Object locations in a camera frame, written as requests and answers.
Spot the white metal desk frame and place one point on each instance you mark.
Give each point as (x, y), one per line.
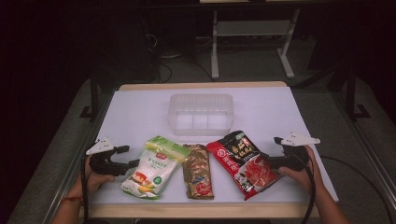
(252, 28)

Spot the black metal stand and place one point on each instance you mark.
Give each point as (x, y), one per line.
(94, 99)
(351, 96)

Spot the red and black food packet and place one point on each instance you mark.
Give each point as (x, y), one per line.
(246, 165)

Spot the green and white food packet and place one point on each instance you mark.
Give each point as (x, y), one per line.
(154, 169)

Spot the person's right hand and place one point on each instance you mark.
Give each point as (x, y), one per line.
(306, 179)

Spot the white table mat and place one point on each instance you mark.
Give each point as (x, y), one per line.
(137, 112)

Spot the aluminium rail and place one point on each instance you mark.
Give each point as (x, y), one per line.
(77, 155)
(367, 149)

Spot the clear plastic container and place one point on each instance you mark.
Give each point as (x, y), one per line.
(200, 113)

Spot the brown and gold food packet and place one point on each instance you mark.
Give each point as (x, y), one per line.
(197, 172)

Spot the person's left hand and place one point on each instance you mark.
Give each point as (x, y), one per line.
(91, 183)

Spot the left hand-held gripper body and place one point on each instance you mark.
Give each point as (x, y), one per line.
(106, 165)

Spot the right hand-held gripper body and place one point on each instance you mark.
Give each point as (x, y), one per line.
(295, 157)

